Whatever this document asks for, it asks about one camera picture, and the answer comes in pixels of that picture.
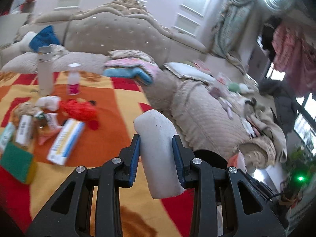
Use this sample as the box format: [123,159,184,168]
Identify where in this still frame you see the pink blue folded blankets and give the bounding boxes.
[103,49,160,86]

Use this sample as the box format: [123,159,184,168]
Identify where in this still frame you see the pink hanging cloth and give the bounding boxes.
[272,23,315,97]

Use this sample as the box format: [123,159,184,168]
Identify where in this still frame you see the green floral curtain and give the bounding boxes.
[212,0,255,57]

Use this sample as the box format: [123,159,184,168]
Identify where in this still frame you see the green white small box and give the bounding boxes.
[0,122,16,154]

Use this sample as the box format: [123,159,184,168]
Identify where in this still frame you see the white pillow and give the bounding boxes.
[164,62,214,84]

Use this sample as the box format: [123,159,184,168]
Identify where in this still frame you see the white blue yellow box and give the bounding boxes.
[47,118,85,166]

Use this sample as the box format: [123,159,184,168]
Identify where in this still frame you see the white barcode medicine box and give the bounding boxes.
[15,115,33,147]

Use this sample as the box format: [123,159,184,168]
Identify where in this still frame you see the red plastic bag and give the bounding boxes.
[59,99,100,131]

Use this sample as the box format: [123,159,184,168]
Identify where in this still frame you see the beige thermos bottle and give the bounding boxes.
[38,46,54,96]

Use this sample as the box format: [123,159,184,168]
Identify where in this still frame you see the blue jacket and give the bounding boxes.
[29,25,60,53]

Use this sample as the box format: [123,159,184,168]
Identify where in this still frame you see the white foam block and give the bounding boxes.
[133,109,184,199]

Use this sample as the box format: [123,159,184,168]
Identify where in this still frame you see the white tissue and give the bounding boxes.
[35,96,61,111]

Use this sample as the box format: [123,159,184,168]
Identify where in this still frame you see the green yellow sponge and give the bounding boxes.
[1,142,37,185]

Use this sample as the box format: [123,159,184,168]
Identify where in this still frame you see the dark jacket on chair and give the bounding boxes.
[258,78,298,135]

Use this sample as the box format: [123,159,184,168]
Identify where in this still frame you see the orange red patterned blanket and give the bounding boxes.
[1,73,193,236]

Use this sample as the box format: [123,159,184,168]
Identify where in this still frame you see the beige tufted sofa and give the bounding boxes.
[1,0,207,67]

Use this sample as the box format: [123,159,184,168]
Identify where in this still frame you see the white garment on sofa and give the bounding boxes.
[19,31,37,53]

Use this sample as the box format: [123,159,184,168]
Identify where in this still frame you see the white pill bottle pink label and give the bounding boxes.
[66,63,81,95]

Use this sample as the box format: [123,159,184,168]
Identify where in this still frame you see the beige quilted cover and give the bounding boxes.
[143,70,287,168]

